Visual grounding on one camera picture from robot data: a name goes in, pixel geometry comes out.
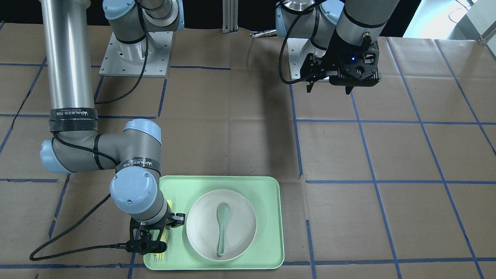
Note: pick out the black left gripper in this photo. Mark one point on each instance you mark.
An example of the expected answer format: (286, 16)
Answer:
(332, 58)

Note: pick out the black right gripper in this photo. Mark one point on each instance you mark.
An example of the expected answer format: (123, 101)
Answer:
(178, 219)

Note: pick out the white round plate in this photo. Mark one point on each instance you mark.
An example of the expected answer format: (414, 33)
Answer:
(202, 227)

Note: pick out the yellow plastic fork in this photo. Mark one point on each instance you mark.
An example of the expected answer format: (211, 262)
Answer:
(163, 239)

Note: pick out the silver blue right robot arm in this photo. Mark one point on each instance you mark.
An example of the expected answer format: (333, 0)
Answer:
(76, 145)

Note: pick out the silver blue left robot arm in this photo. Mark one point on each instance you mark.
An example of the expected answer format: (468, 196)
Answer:
(345, 33)

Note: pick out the teal green plastic spoon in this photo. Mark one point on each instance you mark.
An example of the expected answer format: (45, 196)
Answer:
(223, 217)

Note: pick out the light green plastic tray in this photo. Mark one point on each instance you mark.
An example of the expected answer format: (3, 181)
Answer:
(265, 252)

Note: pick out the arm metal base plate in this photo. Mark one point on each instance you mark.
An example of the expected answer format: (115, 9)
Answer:
(135, 58)
(298, 49)

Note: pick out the aluminium frame post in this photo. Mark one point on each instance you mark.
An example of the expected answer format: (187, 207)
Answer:
(230, 16)

